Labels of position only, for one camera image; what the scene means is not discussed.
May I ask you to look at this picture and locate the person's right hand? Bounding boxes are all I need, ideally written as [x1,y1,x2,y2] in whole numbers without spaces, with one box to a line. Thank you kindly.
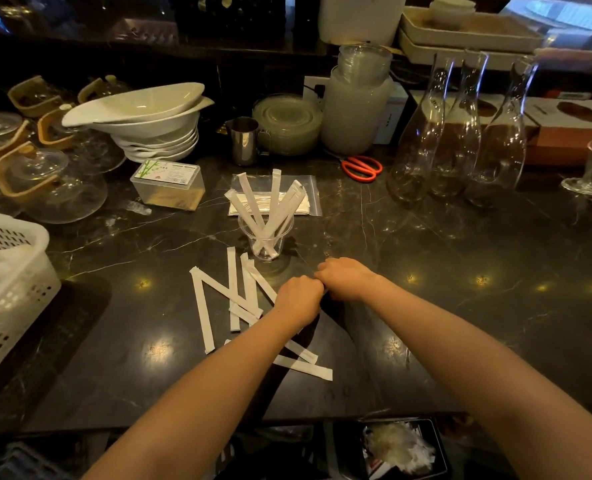
[314,257,379,303]

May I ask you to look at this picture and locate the person's left hand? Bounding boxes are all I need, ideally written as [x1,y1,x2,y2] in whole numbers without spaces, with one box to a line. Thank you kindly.
[273,276,325,331]

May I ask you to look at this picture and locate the person's right forearm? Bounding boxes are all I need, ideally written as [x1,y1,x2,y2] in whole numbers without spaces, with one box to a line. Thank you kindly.
[356,276,592,480]

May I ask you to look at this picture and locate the person's left forearm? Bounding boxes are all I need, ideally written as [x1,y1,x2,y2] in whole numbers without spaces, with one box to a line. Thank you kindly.
[82,315,313,480]

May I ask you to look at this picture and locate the bundle of white paper sachets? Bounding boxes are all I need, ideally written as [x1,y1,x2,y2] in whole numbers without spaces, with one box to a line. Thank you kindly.
[224,169,308,259]

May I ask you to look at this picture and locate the clear zip bag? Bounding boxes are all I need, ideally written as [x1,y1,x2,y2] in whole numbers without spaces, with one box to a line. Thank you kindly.
[228,174,323,217]

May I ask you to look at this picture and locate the clear plastic cup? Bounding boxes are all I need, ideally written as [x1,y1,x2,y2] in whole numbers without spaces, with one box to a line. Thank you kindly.
[238,213,295,262]

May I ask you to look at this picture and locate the pile of white paper sachets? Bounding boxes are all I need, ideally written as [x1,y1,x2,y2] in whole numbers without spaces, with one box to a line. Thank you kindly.
[189,247,334,382]

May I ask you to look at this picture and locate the steel milk jug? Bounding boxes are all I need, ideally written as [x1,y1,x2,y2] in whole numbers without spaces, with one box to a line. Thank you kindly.
[224,117,272,167]

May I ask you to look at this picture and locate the stack of glass plates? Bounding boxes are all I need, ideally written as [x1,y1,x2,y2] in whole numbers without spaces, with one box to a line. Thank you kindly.
[252,94,324,156]

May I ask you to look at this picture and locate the glass carafe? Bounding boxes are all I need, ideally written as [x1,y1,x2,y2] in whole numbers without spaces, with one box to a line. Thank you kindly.
[465,56,539,208]
[428,50,489,198]
[387,52,457,203]

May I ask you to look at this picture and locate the black trash bin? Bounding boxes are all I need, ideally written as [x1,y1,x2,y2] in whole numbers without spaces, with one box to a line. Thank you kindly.
[333,419,449,480]

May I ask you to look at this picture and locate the stack of translucent plastic containers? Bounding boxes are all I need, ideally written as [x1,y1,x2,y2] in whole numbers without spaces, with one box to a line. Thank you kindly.
[321,66,394,155]

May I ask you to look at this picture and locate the crumpled white waste paper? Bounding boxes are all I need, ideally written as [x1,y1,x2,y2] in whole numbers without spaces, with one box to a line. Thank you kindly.
[363,422,437,475]

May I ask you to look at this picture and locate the clear plastic toothpick box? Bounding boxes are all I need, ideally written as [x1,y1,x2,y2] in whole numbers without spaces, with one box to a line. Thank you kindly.
[130,160,206,211]

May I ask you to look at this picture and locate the white carton box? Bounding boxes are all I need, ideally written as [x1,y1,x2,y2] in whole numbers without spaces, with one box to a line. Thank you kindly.
[373,82,409,145]

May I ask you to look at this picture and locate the stack of clear plastic lids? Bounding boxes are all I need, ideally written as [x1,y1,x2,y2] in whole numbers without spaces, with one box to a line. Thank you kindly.
[337,43,393,88]

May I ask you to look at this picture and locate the stack of white ceramic bowls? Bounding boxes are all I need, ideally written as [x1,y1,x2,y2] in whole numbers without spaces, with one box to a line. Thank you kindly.
[62,83,215,164]

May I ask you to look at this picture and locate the white rectangular tray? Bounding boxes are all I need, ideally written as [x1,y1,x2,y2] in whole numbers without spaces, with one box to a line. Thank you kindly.
[398,30,539,71]
[401,6,544,54]

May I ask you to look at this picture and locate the white plastic bucket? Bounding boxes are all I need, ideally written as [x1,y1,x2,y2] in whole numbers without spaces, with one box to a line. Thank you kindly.
[318,0,408,47]

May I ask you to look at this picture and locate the group of glass teapots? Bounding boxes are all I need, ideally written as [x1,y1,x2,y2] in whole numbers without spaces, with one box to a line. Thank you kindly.
[0,75,132,225]

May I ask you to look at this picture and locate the stack of small white bowls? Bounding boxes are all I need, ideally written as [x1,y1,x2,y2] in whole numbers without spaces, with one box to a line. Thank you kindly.
[428,0,477,31]

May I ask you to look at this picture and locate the white plastic basket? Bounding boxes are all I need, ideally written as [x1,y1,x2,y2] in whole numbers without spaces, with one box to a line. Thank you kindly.
[0,209,63,393]

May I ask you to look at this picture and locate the blue plastic crate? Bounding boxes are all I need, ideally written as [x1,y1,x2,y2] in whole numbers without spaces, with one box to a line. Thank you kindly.
[0,442,72,480]

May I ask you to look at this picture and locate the orange handled scissors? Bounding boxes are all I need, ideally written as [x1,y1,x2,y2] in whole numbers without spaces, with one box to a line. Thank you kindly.
[326,150,383,183]

